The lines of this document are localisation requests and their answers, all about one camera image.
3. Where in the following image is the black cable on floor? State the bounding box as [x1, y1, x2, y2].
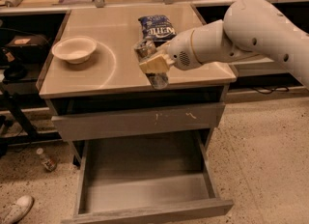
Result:
[250, 86, 291, 95]

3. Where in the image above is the white paper bowl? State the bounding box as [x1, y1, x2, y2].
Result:
[51, 36, 97, 64]

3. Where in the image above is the grey drawer cabinet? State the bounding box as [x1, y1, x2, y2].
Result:
[36, 3, 239, 168]

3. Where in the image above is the open grey middle drawer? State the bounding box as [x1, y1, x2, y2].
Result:
[62, 131, 233, 224]

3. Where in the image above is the blue Kettle chips bag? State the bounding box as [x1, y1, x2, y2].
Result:
[138, 14, 177, 42]

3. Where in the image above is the closed grey top drawer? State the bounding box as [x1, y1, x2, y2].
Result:
[52, 102, 225, 141]

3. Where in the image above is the plastic bottle on floor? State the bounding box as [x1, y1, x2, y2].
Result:
[36, 148, 57, 172]

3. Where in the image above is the black stand frame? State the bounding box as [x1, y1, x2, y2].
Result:
[0, 89, 61, 155]

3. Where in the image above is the silver redbull can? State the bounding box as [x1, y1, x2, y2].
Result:
[134, 39, 168, 90]

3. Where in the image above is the white sneaker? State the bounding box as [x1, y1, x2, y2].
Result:
[0, 195, 34, 224]

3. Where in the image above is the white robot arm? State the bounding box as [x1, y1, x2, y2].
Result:
[139, 0, 309, 88]

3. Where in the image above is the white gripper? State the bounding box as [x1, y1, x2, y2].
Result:
[139, 29, 202, 74]

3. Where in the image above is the black box with label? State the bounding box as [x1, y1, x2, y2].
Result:
[5, 35, 49, 52]

